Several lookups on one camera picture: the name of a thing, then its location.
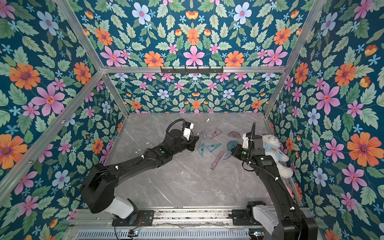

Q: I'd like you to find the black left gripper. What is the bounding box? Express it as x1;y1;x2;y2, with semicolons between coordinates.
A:
169;134;200;157

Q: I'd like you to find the teal protractor ruler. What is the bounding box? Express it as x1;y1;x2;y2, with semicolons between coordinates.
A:
227;141;239;153

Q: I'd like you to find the purple protractor ruler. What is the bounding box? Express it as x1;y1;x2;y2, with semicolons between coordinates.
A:
228;131;242;139

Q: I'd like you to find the long teal triangle ruler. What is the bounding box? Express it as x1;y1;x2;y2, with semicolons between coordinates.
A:
205;143;222;153

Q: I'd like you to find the purple triangle ruler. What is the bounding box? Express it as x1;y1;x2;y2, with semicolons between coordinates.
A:
211;128;222;139

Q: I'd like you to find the purple straight ruler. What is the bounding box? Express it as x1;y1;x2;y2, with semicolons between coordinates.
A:
210;151;225;171

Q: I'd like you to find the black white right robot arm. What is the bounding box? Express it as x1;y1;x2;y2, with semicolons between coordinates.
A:
231;133;319;240

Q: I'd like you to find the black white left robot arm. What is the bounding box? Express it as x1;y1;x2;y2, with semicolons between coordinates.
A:
80;129;199;219

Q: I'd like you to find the white teddy bear blue shirt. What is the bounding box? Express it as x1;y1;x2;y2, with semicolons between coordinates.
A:
262;135;293;179

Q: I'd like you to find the pink alarm clock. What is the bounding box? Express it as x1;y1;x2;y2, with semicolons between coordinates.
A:
286;186;295;199

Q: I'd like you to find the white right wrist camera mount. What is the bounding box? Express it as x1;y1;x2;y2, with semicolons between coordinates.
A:
242;133;250;149

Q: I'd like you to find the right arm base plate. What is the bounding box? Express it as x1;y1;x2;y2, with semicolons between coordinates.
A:
229;210;262;227

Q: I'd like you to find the black hook rail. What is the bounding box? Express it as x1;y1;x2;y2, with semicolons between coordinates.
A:
160;67;224;75

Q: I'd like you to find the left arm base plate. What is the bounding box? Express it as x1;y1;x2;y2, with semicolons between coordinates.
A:
112;210;155;228

